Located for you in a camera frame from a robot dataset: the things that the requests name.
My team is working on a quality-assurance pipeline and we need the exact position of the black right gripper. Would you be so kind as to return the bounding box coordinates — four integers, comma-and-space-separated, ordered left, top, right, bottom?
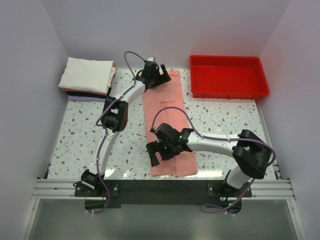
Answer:
146, 138, 180, 167

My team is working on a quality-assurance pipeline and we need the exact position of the salmon pink t shirt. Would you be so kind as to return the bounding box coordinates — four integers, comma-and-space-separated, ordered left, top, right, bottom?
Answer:
142, 69, 198, 177

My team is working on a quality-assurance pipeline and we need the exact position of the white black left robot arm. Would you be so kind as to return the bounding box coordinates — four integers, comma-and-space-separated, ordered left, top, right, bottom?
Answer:
80, 60, 171, 196

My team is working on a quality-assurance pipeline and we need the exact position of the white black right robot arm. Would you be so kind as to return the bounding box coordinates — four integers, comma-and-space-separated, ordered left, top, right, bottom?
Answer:
146, 123, 275, 197

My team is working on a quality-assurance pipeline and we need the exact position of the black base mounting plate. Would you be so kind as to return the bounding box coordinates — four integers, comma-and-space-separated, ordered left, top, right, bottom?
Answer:
73, 179, 252, 210

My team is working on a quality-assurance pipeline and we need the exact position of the red plastic tray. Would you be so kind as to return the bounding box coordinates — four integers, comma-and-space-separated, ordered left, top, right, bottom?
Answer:
189, 55, 270, 101

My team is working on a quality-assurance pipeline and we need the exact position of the white folded t shirt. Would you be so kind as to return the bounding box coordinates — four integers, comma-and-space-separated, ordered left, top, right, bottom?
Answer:
58, 57, 117, 94

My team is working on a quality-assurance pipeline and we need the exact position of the lavender folded t shirt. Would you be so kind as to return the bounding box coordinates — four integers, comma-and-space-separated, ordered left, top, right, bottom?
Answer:
68, 95, 105, 103

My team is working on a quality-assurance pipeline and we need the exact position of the black folded t shirt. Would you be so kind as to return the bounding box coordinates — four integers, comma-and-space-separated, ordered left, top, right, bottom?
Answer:
66, 87, 111, 99

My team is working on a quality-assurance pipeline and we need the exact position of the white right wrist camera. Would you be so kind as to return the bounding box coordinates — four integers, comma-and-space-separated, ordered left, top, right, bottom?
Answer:
150, 127, 157, 134

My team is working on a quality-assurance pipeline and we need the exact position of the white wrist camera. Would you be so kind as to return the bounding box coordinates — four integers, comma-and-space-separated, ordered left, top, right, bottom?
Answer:
150, 127, 157, 134
147, 56, 156, 62

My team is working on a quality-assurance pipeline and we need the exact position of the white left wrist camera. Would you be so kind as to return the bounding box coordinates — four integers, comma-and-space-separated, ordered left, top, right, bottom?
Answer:
147, 56, 156, 62

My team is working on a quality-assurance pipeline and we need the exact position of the aluminium frame rail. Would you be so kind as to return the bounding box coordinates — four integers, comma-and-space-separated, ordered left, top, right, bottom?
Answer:
31, 179, 77, 200

